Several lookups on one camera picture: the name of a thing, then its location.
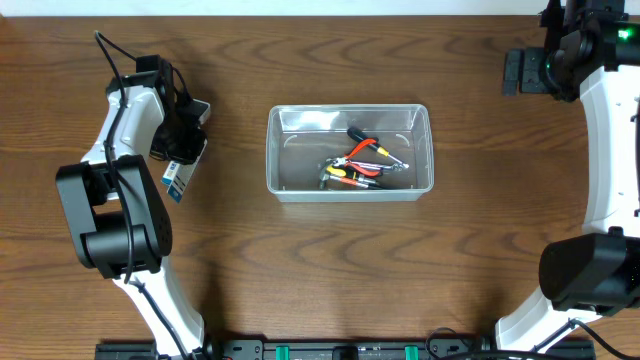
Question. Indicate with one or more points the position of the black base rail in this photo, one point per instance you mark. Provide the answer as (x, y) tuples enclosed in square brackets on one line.
[(440, 348)]

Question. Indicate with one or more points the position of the white blue cardboard box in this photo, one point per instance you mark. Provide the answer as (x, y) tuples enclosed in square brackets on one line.
[(177, 177)]

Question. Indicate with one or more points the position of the stubby yellow black screwdriver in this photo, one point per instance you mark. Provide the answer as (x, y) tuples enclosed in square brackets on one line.
[(350, 177)]

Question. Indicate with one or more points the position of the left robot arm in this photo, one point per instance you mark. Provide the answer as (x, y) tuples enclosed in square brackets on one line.
[(116, 217)]

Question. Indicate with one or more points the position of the clear plastic container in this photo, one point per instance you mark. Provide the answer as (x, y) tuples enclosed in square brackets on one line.
[(301, 138)]

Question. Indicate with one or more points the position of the silver wrench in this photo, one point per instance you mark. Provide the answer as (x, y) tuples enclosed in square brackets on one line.
[(365, 168)]

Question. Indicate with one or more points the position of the small black orange hammer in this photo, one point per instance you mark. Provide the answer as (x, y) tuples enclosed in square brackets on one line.
[(324, 179)]

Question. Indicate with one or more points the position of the slim black yellow screwdriver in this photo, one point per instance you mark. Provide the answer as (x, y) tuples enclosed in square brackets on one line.
[(364, 141)]

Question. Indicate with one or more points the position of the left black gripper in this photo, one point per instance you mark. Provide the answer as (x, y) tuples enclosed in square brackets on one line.
[(189, 151)]

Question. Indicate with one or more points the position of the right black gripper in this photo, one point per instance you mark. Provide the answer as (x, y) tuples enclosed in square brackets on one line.
[(531, 79)]

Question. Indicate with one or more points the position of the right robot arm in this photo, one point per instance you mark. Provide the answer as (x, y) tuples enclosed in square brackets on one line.
[(590, 55)]

